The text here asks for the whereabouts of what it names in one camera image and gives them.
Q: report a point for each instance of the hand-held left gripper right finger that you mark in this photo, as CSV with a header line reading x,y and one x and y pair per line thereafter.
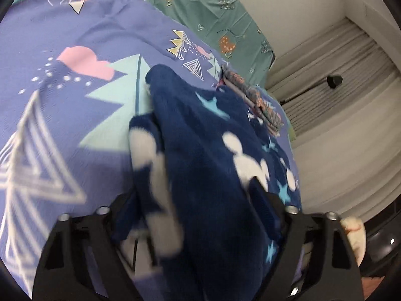
x,y
266,200

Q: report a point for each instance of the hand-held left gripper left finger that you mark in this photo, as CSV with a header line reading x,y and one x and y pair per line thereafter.
x,y
103,225

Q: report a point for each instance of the black floor lamp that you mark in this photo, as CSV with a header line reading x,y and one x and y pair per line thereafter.
x,y
334,81

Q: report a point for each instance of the light green cloth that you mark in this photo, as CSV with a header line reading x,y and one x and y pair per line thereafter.
x,y
292,131

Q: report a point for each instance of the blue tree print bedsheet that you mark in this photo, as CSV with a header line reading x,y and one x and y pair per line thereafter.
x,y
62,100

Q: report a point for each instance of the floral folded garment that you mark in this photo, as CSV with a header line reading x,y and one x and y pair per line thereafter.
x,y
247,91

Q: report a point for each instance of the navy fleece star print onesie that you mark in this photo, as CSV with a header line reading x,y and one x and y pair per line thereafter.
x,y
200,163

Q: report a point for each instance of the person's right hand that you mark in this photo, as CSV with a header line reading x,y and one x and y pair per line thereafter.
x,y
354,235

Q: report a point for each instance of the white pleated curtain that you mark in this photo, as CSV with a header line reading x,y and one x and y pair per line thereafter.
x,y
344,116

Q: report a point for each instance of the green printed sheet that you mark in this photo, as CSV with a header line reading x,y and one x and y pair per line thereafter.
x,y
203,15

